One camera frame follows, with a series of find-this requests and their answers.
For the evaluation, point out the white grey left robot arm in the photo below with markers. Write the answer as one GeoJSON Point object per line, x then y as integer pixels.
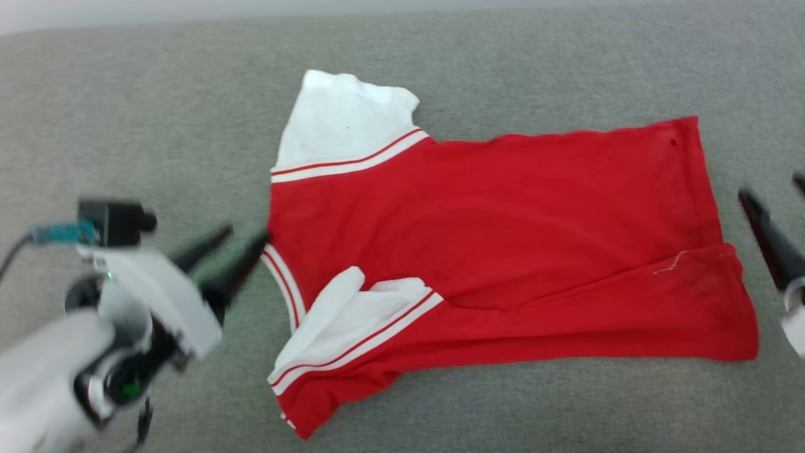
{"type": "Point", "coordinates": [44, 371]}

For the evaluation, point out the grey fabric sofa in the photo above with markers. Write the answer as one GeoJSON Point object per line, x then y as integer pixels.
{"type": "Point", "coordinates": [440, 409]}

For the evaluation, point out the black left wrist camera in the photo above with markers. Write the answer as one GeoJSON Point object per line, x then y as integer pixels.
{"type": "Point", "coordinates": [116, 223]}

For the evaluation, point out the red and white shirt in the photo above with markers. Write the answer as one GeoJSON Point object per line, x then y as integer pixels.
{"type": "Point", "coordinates": [503, 239]}

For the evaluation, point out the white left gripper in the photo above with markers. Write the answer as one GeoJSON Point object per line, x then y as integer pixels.
{"type": "Point", "coordinates": [163, 296]}

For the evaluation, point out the teal left camera connector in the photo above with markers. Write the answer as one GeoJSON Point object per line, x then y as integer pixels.
{"type": "Point", "coordinates": [63, 233]}

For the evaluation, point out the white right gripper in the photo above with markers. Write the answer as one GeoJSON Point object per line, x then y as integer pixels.
{"type": "Point", "coordinates": [795, 321]}

